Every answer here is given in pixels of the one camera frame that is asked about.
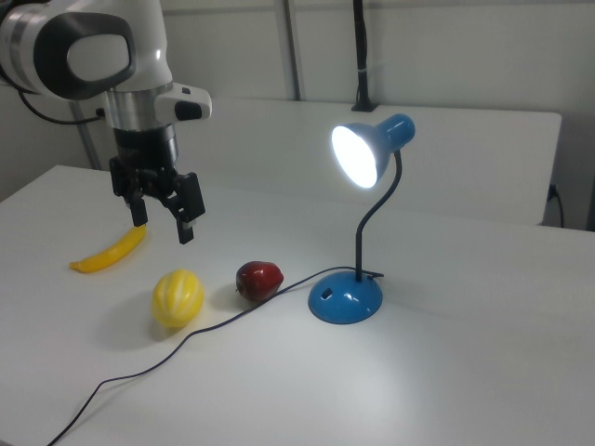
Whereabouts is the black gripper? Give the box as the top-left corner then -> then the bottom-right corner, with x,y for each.
109,123 -> 207,245

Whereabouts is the blue gooseneck desk lamp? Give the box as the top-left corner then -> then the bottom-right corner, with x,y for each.
307,112 -> 417,325

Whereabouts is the yellow toy banana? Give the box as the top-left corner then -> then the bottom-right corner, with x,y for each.
69,225 -> 148,274

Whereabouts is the yellow striped toy melon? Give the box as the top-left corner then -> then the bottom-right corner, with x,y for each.
151,269 -> 205,329

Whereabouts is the dark red toy apple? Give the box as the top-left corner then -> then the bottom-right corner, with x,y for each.
234,260 -> 285,302

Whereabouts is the black clamped pole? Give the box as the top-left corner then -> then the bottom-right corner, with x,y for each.
350,0 -> 378,113

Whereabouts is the grey metal frame post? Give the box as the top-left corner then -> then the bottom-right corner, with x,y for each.
278,0 -> 304,101
69,102 -> 102,171

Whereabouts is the thin black lamp cable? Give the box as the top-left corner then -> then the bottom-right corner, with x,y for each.
46,266 -> 386,446

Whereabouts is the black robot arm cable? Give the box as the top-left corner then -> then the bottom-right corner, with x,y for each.
0,69 -> 106,125

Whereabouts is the black wall plug cable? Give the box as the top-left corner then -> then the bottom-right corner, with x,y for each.
548,183 -> 565,229

